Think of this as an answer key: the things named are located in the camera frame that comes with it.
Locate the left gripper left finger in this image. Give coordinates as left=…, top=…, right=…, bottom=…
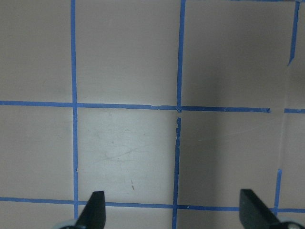
left=72, top=191, right=105, bottom=229

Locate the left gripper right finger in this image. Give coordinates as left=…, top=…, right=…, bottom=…
left=239, top=189, right=280, bottom=229

